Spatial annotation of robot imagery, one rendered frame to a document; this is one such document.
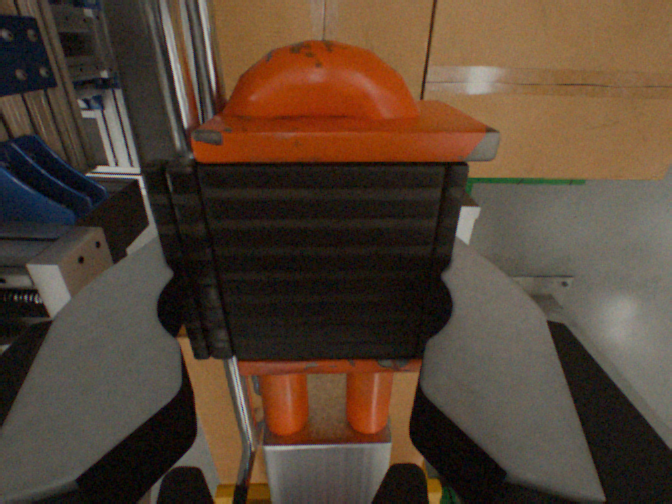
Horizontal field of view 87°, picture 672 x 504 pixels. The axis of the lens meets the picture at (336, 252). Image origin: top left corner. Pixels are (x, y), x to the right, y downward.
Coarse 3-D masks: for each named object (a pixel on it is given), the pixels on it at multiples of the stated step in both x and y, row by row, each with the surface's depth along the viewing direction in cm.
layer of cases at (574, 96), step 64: (256, 0) 62; (320, 0) 63; (384, 0) 63; (448, 0) 63; (512, 0) 64; (576, 0) 64; (640, 0) 64; (448, 64) 69; (512, 64) 69; (576, 64) 69; (640, 64) 70; (512, 128) 75; (576, 128) 76; (640, 128) 76
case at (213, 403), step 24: (192, 360) 52; (216, 360) 52; (192, 384) 54; (216, 384) 54; (408, 384) 56; (216, 408) 57; (408, 408) 59; (216, 432) 61; (408, 432) 63; (216, 456) 65; (240, 456) 65; (408, 456) 67; (264, 480) 70
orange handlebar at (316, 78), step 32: (256, 64) 9; (288, 64) 9; (320, 64) 9; (352, 64) 9; (384, 64) 9; (256, 96) 9; (288, 96) 9; (320, 96) 9; (352, 96) 9; (384, 96) 9; (288, 384) 15; (352, 384) 16; (384, 384) 15; (288, 416) 16; (352, 416) 17; (384, 416) 16
